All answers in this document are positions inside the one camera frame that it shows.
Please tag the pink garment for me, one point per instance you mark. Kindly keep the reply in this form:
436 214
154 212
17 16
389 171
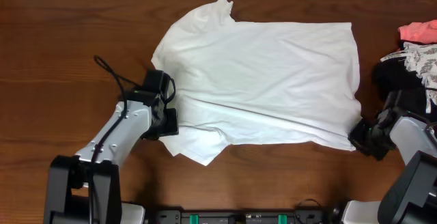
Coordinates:
419 32

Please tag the white floral patterned garment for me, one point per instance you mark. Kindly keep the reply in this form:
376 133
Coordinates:
421 59

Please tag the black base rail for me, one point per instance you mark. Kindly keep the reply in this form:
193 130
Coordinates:
301 215

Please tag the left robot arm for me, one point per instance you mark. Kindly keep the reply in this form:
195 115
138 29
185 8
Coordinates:
85 187

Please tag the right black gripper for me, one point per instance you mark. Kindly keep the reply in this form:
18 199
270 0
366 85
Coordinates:
360 139

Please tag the black garment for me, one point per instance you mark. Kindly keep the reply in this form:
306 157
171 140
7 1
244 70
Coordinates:
391 75

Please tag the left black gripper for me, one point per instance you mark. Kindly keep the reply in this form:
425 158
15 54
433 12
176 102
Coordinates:
169 122

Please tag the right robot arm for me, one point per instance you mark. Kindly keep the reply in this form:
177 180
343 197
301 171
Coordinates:
412 198

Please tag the white t-shirt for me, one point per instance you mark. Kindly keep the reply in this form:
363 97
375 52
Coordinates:
258 83

